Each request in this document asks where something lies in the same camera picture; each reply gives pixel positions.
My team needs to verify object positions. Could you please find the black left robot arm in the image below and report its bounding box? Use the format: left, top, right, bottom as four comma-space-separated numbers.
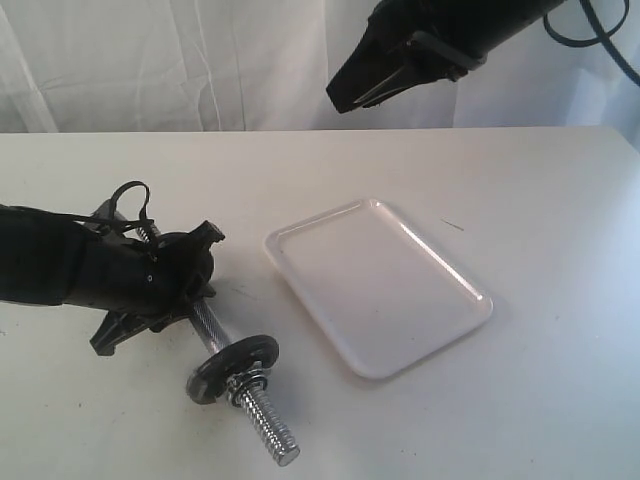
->
1, 204, 225, 356

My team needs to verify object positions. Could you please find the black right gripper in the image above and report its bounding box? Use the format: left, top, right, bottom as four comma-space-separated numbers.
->
326, 1, 550, 113

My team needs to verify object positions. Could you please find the white backdrop curtain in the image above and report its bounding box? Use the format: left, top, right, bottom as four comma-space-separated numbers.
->
1, 1, 639, 141

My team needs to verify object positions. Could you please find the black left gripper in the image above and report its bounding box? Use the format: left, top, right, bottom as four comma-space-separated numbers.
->
64, 221, 224, 356

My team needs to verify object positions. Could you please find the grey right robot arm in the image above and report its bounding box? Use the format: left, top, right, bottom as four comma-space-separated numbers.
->
326, 0, 561, 114

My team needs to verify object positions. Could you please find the chrome spin lock nut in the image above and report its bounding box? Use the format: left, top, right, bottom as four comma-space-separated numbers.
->
226, 367, 269, 408

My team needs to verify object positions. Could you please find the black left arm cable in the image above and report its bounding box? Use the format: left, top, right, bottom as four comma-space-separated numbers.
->
74, 180, 161, 251

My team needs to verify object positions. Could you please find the white rectangular plastic tray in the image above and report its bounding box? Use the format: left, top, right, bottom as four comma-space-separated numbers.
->
264, 198, 493, 381

